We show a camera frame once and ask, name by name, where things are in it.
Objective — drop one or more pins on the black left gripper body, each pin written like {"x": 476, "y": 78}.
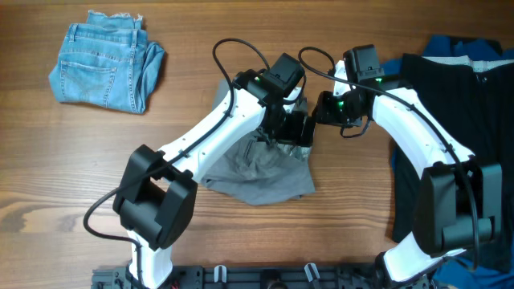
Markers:
{"x": 287, "y": 125}

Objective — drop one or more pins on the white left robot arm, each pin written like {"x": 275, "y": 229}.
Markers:
{"x": 155, "y": 201}

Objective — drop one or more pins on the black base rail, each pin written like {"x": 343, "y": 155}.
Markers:
{"x": 352, "y": 275}

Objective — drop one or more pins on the light blue denim jeans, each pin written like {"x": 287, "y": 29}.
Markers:
{"x": 107, "y": 61}

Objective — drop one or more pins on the teal blue garment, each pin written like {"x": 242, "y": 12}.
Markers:
{"x": 481, "y": 55}

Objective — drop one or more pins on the black garment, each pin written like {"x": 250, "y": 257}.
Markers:
{"x": 476, "y": 108}

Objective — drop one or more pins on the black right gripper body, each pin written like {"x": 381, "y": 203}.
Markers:
{"x": 338, "y": 108}

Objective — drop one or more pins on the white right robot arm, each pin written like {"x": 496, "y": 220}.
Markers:
{"x": 459, "y": 202}

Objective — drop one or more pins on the grey shorts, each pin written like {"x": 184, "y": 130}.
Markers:
{"x": 260, "y": 173}

